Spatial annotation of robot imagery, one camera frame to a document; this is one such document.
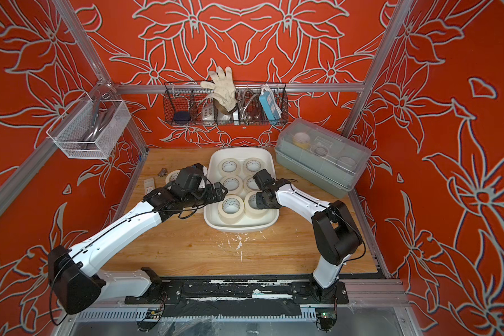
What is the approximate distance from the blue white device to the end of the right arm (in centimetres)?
29

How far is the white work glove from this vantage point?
35.1 inches

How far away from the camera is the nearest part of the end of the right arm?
0.65 meters
